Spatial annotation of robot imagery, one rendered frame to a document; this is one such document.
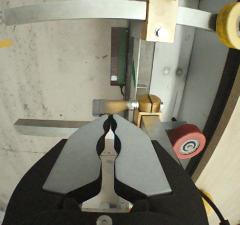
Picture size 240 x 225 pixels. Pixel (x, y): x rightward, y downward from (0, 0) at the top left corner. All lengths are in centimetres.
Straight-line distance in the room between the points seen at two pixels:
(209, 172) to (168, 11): 42
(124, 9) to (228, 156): 43
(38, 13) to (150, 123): 28
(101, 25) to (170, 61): 70
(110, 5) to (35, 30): 105
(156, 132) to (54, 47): 107
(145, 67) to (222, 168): 38
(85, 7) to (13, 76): 126
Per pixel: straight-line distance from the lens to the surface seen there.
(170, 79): 56
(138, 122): 30
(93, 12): 26
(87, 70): 117
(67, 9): 27
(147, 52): 43
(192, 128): 33
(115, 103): 15
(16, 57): 139
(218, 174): 52
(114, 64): 42
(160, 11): 26
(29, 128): 38
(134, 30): 42
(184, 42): 55
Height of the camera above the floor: 111
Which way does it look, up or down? 62 degrees down
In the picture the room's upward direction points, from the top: 176 degrees clockwise
